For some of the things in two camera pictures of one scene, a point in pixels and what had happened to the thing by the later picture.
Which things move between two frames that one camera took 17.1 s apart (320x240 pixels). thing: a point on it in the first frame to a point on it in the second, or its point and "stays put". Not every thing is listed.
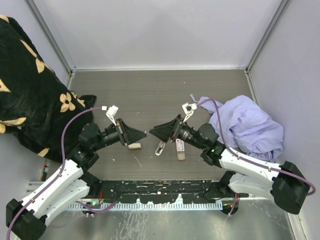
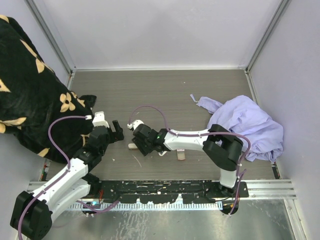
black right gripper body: (184, 132) to (145, 147)
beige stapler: (135, 146) stays put
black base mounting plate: (162, 191) stays put
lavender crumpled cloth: (246, 125) stays put
